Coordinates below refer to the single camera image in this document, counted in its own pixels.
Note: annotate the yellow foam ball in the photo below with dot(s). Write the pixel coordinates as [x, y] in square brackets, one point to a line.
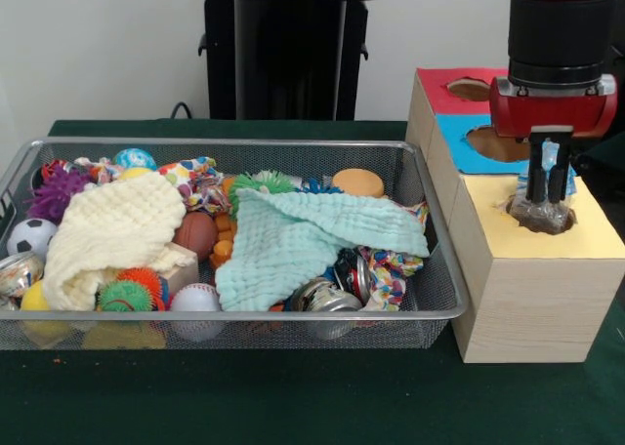
[35, 296]

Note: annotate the white baseball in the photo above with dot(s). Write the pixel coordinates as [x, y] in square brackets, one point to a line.
[195, 298]

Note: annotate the purple spiky ball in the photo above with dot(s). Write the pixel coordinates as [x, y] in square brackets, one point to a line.
[56, 191]

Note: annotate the green and orange spiky ball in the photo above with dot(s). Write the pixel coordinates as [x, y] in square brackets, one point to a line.
[122, 296]

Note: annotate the small soccer ball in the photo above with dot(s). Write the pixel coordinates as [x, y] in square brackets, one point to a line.
[29, 237]

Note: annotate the blue globe ball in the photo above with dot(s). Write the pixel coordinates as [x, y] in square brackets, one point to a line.
[134, 158]

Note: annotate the black chair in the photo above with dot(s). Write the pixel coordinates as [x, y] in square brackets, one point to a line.
[621, 35]

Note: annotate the cream waffle cloth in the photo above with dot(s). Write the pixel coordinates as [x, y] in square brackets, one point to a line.
[112, 220]

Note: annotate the orange round sponge disc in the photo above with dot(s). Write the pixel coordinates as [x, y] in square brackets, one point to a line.
[359, 181]

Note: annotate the wooden box with three holes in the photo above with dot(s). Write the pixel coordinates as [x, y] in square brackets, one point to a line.
[537, 308]

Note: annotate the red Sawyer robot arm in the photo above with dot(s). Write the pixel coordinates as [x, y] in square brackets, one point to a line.
[556, 35]

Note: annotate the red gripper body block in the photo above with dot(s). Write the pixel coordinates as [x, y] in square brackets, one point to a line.
[552, 115]

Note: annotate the mint green waffle cloth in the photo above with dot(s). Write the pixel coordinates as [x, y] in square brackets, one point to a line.
[303, 240]

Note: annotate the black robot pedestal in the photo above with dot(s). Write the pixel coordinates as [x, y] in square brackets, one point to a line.
[293, 50]

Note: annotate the crushed silver drink can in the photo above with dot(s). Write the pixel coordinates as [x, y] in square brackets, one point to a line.
[22, 271]

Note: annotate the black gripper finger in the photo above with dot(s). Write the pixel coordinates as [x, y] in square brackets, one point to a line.
[559, 181]
[537, 181]

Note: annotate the dark green table cloth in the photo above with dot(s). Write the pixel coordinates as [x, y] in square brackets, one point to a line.
[293, 396]

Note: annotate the dark green side table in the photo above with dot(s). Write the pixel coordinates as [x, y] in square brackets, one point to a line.
[605, 157]

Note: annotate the crushed clear plastic bottle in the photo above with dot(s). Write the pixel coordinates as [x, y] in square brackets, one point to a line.
[542, 215]

